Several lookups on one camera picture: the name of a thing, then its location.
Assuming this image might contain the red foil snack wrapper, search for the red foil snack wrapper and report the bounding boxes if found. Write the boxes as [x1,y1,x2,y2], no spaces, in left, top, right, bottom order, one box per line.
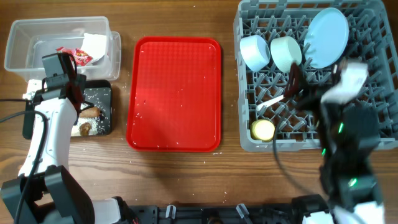
[56,47,93,66]

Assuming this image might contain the white plastic spoon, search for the white plastic spoon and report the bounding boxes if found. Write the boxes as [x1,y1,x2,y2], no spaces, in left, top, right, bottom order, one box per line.
[256,95,284,112]

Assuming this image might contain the white paper napkin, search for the white paper napkin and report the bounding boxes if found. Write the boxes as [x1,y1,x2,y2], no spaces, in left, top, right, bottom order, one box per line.
[80,33,108,66]

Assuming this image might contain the yellow plastic cup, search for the yellow plastic cup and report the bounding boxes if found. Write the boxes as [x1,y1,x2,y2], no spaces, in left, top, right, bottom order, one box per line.
[251,119,275,141]

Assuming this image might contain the mint green bowl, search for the mint green bowl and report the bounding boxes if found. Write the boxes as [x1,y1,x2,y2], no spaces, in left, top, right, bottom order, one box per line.
[271,36,302,73]

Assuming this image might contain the dark brown food scrap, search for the dark brown food scrap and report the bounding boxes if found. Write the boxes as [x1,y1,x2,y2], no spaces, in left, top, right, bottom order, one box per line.
[79,123,91,136]

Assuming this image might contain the large light blue plate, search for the large light blue plate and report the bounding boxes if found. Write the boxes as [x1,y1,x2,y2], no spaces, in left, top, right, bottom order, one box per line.
[304,7,349,69]

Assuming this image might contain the light blue small bowl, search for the light blue small bowl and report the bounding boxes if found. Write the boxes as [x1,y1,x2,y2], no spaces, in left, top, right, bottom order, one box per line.
[239,35,271,72]

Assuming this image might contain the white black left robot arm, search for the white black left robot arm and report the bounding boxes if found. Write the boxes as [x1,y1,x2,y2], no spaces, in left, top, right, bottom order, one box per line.
[1,53,137,223]

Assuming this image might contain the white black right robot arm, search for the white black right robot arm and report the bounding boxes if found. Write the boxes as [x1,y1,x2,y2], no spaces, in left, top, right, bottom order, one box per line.
[285,60,386,223]

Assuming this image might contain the clear plastic waste bin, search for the clear plastic waste bin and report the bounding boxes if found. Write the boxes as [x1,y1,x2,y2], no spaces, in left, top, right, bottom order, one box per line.
[4,16,121,82]

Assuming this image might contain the black food waste tray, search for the black food waste tray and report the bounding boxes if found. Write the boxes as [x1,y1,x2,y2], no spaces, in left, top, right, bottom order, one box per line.
[22,79,112,139]

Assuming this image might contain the grey dishwasher rack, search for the grey dishwasher rack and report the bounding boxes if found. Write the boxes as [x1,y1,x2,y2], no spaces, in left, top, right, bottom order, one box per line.
[233,1,397,152]

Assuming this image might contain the scattered white rice grains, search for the scattered white rice grains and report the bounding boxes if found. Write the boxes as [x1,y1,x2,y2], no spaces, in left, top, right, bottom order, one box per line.
[71,87,112,137]

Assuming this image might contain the red plastic serving tray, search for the red plastic serving tray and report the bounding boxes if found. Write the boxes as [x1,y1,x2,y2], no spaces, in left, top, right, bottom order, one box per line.
[126,37,222,152]

